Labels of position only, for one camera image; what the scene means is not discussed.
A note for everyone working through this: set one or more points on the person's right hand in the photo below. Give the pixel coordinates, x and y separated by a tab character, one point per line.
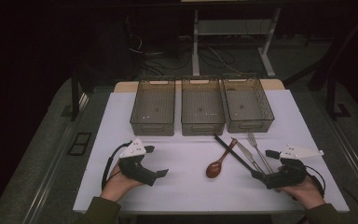
309	193

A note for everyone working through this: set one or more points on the black stand with foot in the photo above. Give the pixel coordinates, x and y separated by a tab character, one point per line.
332	99

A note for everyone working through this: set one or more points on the brown wooden spoon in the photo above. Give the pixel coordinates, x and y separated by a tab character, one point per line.
213	170

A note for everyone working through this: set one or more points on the clear grey plastic bin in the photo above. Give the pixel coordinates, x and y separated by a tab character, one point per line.
202	105
153	105
247	104

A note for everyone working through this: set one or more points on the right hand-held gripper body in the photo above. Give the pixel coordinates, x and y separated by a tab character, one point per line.
289	174

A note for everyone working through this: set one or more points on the metal fork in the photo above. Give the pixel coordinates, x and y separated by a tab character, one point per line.
253	141

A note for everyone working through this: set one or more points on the person's left hand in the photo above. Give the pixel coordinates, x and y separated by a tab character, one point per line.
116	186

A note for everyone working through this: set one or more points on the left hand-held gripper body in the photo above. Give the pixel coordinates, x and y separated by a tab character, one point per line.
133	168

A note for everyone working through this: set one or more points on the white metal stand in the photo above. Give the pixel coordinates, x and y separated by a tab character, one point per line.
195	46

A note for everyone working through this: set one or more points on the black upright stand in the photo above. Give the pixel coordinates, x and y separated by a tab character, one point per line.
75	96

